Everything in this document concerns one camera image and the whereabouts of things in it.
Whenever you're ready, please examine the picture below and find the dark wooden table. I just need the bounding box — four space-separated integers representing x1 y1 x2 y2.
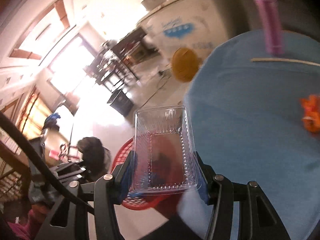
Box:
85 26 161 93

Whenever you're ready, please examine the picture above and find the white chest freezer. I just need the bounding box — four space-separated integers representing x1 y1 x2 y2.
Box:
137 0 249 60

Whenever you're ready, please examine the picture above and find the clear plastic food tray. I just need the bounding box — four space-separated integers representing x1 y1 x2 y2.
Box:
131 105 202 196

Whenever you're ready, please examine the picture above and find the long white stick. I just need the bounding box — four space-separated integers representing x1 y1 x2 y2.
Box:
250 57 320 67

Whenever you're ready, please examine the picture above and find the black crate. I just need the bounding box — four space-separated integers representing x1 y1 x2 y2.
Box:
107 89 134 117

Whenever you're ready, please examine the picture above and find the yellow round stool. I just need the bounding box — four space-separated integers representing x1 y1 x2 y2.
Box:
171 47 201 82

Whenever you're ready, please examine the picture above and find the white rice cooker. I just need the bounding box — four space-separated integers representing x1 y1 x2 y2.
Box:
141 0 167 11

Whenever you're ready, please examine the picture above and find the purple thermos bottle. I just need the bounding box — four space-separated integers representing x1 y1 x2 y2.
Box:
253 0 283 55

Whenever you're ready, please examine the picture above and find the orange crumpled wrapper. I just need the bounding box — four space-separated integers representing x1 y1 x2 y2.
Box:
300 94 320 134

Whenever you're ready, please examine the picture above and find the red plastic trash basket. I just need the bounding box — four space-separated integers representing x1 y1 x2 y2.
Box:
111 136 173 211

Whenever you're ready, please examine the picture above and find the black cable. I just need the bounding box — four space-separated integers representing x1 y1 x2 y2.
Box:
0 110 96 215

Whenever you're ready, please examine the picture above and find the blue round tablecloth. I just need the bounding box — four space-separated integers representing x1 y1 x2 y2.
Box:
184 30 319 239

